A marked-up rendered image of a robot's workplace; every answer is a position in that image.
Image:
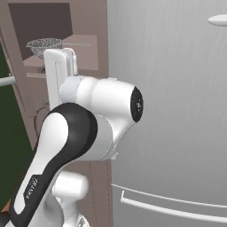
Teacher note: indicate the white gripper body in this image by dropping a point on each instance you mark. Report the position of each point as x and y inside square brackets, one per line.
[54, 79]

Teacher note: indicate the dark green cabinet door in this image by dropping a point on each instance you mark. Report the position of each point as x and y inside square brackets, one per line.
[11, 133]

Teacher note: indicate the silver fridge door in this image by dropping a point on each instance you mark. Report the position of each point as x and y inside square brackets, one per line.
[177, 103]

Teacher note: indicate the metal mesh tea strainer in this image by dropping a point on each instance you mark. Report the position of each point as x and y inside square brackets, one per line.
[44, 45]

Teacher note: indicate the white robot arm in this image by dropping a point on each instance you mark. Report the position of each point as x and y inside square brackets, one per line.
[88, 97]

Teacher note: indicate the brown open cabinet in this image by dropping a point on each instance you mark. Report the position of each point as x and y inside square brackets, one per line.
[97, 35]

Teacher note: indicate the silver fridge drawer front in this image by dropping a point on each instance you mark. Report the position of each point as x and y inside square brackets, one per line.
[165, 215]

